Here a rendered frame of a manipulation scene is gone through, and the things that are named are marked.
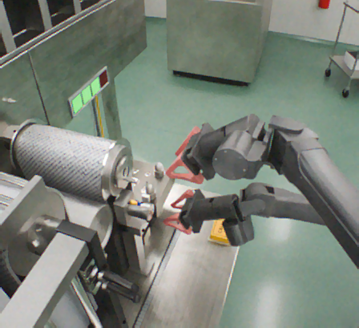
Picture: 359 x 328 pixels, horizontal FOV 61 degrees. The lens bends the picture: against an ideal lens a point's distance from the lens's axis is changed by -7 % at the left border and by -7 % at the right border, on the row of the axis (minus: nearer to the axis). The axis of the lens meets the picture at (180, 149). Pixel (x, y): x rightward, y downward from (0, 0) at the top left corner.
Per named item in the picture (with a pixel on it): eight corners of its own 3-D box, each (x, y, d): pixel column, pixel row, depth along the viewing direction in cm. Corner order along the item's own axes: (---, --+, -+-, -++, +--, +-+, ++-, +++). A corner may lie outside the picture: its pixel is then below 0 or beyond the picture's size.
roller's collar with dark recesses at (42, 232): (65, 273, 48) (54, 250, 44) (34, 260, 49) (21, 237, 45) (85, 240, 52) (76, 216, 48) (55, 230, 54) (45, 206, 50)
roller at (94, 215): (92, 268, 69) (80, 236, 61) (4, 233, 75) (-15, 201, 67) (116, 227, 77) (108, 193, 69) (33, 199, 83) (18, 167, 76)
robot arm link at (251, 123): (274, 132, 56) (258, 105, 55) (266, 152, 51) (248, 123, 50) (242, 145, 61) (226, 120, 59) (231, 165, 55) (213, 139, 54)
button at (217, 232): (231, 244, 98) (231, 240, 96) (209, 239, 100) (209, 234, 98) (235, 227, 103) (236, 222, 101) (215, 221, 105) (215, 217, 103)
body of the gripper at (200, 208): (203, 204, 88) (227, 201, 84) (192, 234, 81) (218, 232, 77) (192, 188, 85) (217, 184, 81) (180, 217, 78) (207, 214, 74)
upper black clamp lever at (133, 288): (135, 297, 40) (137, 293, 39) (100, 279, 40) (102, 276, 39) (139, 288, 41) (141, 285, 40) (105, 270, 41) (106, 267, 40)
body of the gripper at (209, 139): (219, 147, 66) (249, 135, 62) (205, 182, 59) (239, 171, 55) (199, 123, 64) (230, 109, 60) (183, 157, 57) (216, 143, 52)
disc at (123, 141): (109, 215, 73) (95, 170, 63) (106, 214, 73) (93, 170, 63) (135, 170, 83) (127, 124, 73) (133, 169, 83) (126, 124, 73)
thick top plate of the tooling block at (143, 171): (157, 218, 97) (155, 205, 93) (48, 185, 107) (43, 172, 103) (175, 182, 109) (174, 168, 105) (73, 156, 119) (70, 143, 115)
